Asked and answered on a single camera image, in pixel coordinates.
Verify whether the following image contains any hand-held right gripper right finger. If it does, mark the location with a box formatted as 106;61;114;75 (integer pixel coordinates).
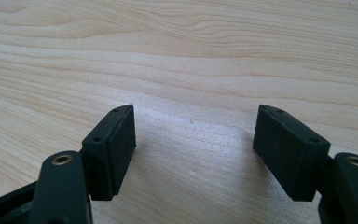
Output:
252;104;332;203

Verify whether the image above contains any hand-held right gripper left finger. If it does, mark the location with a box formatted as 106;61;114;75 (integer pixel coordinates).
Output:
81;104;137;202

